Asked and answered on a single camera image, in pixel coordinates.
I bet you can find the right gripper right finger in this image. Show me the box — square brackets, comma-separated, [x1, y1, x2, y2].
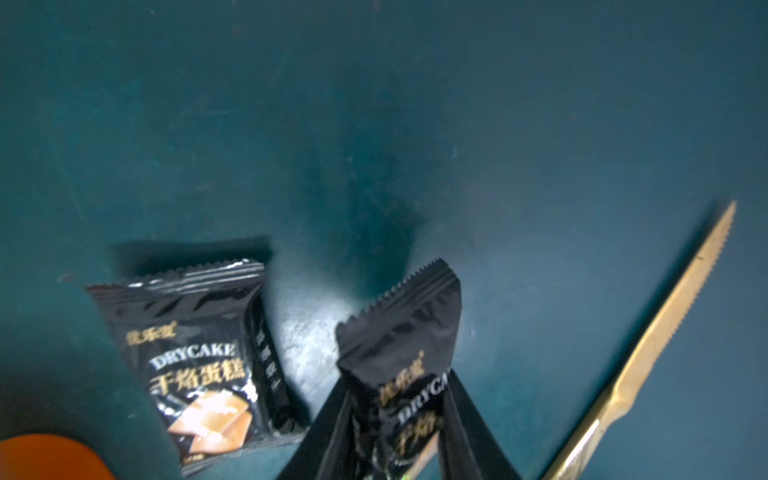
[438, 370, 522, 480]

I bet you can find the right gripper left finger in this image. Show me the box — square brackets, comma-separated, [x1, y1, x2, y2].
[277, 379, 358, 480]

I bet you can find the black cookie packet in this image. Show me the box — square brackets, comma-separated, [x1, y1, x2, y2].
[335, 259, 462, 479]
[86, 258, 308, 477]

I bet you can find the orange storage box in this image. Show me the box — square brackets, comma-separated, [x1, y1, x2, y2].
[1, 434, 114, 480]

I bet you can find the golden knife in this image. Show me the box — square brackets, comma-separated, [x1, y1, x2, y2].
[542, 200, 738, 479]

